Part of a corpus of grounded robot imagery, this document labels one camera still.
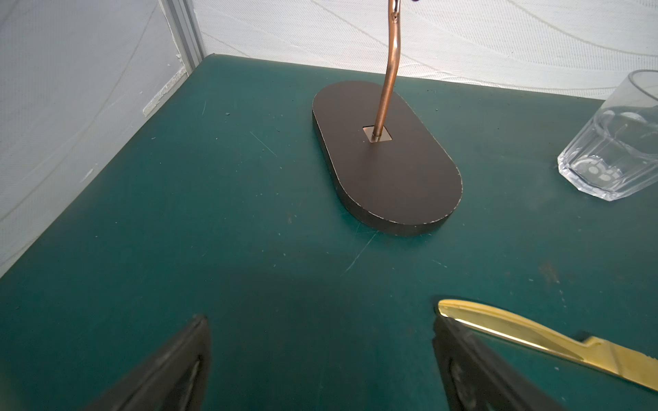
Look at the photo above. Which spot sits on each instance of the clear drinking glass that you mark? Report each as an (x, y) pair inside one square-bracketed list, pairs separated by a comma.
[(615, 154)]

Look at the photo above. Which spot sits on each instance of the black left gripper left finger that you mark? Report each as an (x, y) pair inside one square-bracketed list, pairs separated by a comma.
[(173, 378)]

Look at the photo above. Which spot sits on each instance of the dark oval stand with copper rod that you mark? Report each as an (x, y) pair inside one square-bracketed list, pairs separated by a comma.
[(387, 169)]

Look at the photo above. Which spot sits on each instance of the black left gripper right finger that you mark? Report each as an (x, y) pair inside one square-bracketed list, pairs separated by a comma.
[(474, 377)]

